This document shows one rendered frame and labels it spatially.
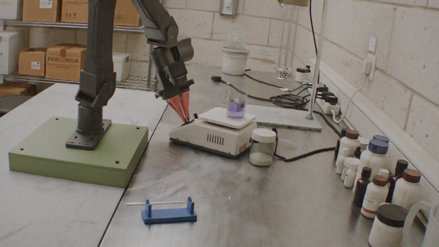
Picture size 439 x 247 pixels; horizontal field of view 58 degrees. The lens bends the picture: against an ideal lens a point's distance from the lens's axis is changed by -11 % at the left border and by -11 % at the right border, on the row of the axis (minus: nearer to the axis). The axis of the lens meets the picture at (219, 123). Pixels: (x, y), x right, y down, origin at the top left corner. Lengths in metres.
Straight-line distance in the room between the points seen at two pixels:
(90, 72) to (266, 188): 0.48
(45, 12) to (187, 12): 1.11
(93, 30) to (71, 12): 2.33
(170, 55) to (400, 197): 0.68
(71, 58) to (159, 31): 2.22
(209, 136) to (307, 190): 0.29
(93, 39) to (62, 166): 0.29
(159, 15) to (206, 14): 2.38
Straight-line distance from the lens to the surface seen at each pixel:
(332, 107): 1.68
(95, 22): 1.00
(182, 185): 0.95
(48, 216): 0.82
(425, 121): 1.11
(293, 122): 1.46
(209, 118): 1.12
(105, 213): 0.83
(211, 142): 1.12
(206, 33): 3.50
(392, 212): 0.82
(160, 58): 1.16
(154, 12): 1.10
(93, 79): 1.01
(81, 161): 0.93
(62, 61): 3.33
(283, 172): 1.08
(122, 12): 3.21
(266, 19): 3.49
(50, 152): 0.98
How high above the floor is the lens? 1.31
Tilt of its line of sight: 17 degrees down
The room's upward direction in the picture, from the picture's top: 6 degrees clockwise
